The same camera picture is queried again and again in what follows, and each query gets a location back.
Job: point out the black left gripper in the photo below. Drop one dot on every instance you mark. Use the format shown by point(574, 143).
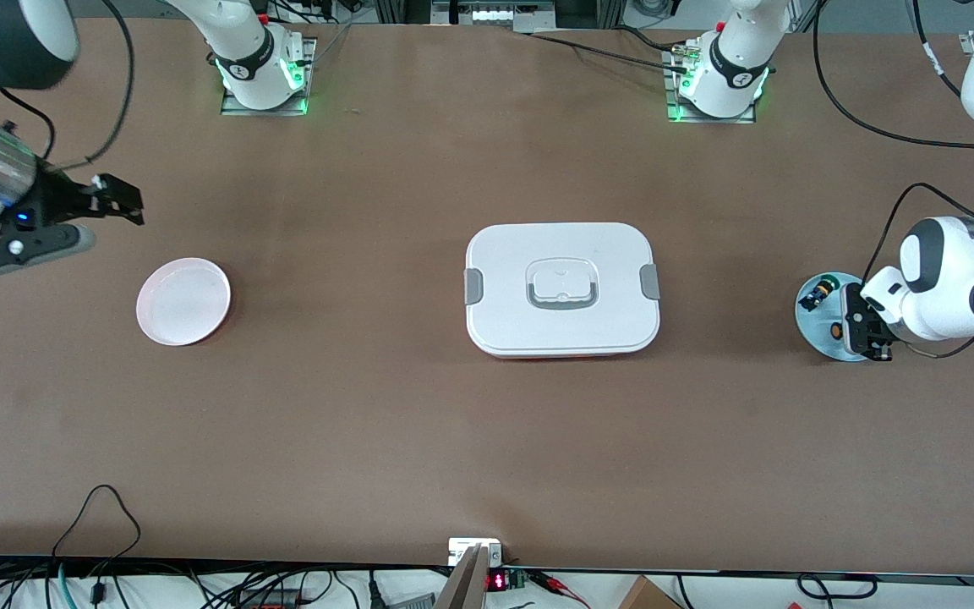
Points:
point(861, 322)

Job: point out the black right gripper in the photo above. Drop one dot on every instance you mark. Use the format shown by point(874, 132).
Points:
point(58, 203)

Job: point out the orange push-button switch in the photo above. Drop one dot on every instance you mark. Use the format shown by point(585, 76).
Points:
point(834, 329)

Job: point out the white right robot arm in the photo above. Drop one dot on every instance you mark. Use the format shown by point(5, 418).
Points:
point(242, 51)

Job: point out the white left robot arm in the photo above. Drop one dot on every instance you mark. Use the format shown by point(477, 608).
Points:
point(960, 279)

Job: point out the white lidded box grey latches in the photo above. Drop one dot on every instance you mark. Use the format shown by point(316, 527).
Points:
point(563, 330)

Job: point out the light blue round plate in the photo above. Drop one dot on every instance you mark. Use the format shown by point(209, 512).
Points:
point(817, 334)

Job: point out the pale pink round plate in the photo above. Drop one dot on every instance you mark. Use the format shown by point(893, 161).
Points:
point(183, 303)

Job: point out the brown cardboard piece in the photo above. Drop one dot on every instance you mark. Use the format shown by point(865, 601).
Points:
point(648, 595)

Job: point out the small red digit display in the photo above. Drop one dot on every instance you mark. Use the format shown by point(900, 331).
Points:
point(497, 581)

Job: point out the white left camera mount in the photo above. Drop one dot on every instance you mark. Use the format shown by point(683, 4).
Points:
point(883, 292)

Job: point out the green push-button switch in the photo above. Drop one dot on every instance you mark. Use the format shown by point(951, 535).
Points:
point(818, 293)

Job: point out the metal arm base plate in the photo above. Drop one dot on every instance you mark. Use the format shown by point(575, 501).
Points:
point(677, 117)
point(233, 110)

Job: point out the white camera stand bracket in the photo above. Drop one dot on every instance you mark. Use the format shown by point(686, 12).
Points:
point(474, 548)

